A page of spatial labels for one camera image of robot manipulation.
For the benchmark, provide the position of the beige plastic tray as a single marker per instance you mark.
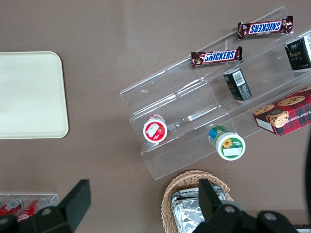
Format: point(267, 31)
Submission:
point(31, 97)

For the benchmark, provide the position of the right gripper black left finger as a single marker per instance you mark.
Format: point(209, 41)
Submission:
point(73, 208)

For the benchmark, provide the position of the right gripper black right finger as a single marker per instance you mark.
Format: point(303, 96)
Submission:
point(213, 213)

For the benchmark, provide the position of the oval light wicker basket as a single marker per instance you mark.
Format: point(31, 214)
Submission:
point(175, 187)

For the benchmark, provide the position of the clear acrylic bottle rack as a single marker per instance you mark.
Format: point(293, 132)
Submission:
point(52, 197)

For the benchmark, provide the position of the silver foil package stack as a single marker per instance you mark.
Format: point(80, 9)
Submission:
point(185, 211)

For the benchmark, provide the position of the Snickers chocolate bar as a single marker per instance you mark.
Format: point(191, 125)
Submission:
point(216, 58)
point(264, 28)

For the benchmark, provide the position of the red tartan cookie box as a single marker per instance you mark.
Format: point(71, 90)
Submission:
point(286, 114)

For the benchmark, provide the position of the red lid yogurt cup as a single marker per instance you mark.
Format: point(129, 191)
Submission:
point(155, 129)

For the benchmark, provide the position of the green lid yogurt cup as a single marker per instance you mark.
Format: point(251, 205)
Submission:
point(228, 144)

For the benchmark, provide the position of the red cola bottle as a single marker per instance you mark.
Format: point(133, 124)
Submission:
point(9, 207)
point(31, 208)

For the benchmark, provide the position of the small black carton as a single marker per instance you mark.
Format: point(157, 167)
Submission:
point(238, 85)
point(298, 53)

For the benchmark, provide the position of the clear acrylic step display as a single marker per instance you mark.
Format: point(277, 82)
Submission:
point(184, 104)

